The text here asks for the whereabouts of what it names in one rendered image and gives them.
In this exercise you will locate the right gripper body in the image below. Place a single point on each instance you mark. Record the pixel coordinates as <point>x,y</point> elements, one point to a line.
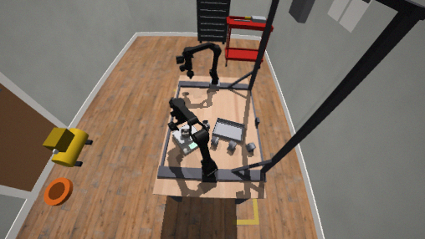
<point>190,72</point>

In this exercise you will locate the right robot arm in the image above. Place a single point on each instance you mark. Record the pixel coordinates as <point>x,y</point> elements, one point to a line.
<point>189,51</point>

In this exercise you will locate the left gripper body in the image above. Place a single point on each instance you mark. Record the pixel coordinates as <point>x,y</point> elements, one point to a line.
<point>173,126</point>

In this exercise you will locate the white digital scale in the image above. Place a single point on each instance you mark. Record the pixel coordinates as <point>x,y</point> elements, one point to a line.
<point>187,144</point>

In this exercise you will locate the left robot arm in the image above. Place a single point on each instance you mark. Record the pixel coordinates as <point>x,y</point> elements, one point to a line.
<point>200,137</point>

